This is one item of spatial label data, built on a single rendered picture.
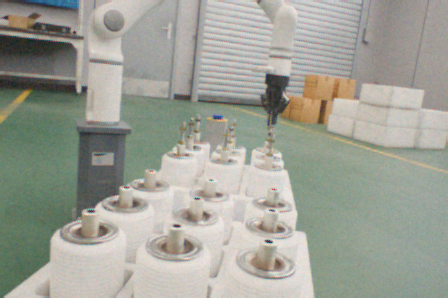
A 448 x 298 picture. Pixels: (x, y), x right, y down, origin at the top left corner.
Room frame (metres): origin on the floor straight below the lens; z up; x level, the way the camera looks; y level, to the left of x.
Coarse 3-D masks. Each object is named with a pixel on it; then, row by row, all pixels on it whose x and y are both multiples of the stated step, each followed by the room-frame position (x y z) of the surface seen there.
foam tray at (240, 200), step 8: (248, 168) 1.26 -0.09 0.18; (200, 184) 1.01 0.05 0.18; (240, 184) 1.05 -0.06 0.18; (288, 184) 1.11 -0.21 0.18; (176, 192) 0.94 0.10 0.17; (184, 192) 0.94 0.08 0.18; (240, 192) 0.98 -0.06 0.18; (288, 192) 1.02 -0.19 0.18; (176, 200) 0.94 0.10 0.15; (240, 200) 0.92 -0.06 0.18; (248, 200) 0.92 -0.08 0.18; (288, 200) 0.95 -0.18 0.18; (176, 208) 0.94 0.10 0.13; (240, 208) 0.92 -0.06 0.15; (232, 216) 0.92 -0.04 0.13; (240, 216) 0.92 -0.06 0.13
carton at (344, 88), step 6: (336, 78) 5.09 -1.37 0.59; (342, 78) 5.01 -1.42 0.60; (336, 84) 5.07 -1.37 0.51; (342, 84) 5.02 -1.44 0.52; (348, 84) 5.05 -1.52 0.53; (354, 84) 5.08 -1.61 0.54; (336, 90) 5.06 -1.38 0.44; (342, 90) 5.02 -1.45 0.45; (348, 90) 5.06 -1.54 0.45; (354, 90) 5.09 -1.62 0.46; (336, 96) 5.04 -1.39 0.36; (342, 96) 5.03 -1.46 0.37; (348, 96) 5.06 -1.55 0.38
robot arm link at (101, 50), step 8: (96, 8) 1.09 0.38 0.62; (88, 32) 1.11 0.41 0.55; (96, 32) 1.09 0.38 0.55; (88, 40) 1.11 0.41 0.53; (96, 40) 1.11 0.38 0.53; (104, 40) 1.12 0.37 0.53; (112, 40) 1.13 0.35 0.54; (120, 40) 1.15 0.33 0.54; (88, 48) 1.10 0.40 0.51; (96, 48) 1.09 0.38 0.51; (104, 48) 1.10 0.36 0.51; (112, 48) 1.12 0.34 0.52; (120, 48) 1.15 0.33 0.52; (96, 56) 1.07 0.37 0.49; (104, 56) 1.07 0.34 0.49; (112, 56) 1.07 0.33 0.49; (120, 56) 1.10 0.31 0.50; (112, 64) 1.08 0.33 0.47; (120, 64) 1.10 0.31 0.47
